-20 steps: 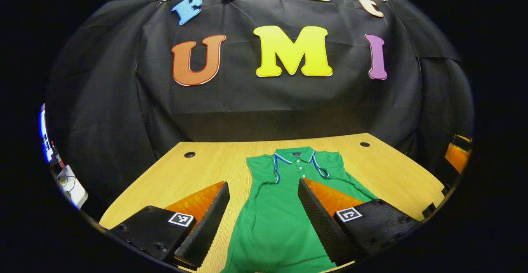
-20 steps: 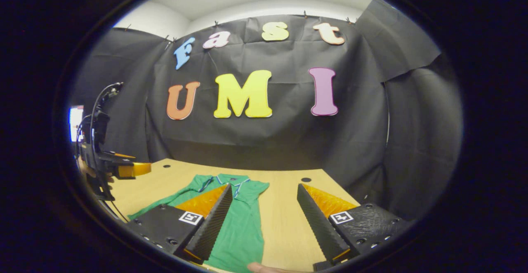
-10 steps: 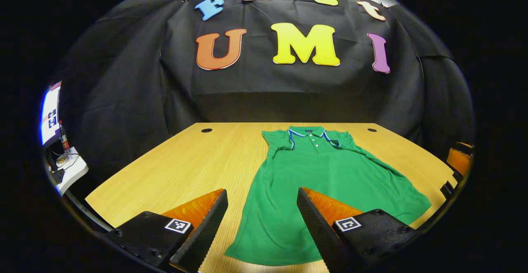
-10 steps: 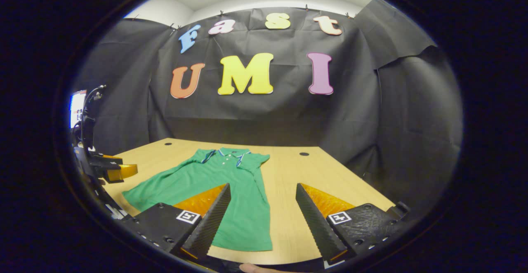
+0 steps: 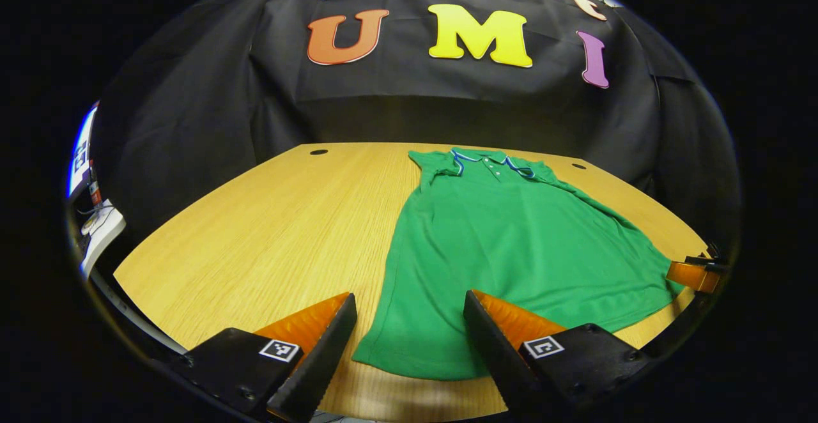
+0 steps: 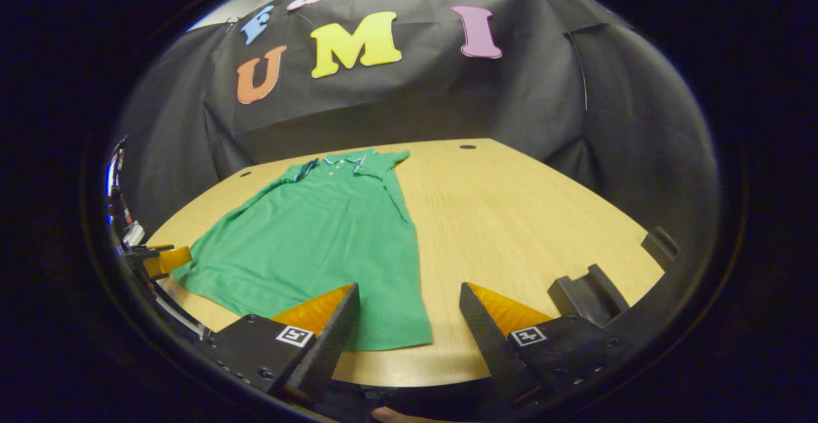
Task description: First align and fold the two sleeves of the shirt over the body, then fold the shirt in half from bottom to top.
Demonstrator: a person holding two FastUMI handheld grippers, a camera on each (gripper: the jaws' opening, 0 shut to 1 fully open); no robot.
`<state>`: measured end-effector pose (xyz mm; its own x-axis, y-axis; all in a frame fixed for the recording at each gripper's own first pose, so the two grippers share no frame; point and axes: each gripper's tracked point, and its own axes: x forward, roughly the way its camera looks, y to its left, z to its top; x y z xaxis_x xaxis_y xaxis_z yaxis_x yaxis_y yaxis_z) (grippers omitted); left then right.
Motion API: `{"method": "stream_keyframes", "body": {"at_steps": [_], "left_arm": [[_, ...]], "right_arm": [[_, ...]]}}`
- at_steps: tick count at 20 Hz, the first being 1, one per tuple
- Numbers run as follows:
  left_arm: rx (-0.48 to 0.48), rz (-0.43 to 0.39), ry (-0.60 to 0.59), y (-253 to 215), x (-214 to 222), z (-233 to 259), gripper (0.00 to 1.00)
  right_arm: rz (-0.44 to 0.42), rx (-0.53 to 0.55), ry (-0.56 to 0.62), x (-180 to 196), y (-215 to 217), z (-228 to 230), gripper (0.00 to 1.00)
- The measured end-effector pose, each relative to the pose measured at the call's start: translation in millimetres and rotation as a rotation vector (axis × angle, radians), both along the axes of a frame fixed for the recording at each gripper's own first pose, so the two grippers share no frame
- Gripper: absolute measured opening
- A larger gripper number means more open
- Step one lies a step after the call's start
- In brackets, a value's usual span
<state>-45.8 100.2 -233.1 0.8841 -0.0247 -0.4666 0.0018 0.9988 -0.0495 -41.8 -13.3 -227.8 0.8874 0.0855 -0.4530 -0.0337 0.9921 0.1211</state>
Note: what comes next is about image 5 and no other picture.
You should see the green T-shirt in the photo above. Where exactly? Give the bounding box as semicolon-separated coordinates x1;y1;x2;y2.
351;147;684;382

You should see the computer monitor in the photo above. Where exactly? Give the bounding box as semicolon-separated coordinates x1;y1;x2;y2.
67;104;100;197

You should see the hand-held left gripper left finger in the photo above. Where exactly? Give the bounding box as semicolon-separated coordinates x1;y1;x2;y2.
169;292;359;423

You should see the black backdrop cloth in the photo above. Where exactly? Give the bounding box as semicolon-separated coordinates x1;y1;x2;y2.
89;0;742;245

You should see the white side shelf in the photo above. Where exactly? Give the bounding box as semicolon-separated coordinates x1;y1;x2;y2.
78;199;127;280

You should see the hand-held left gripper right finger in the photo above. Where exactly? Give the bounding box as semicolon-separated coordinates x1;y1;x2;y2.
463;289;652;423

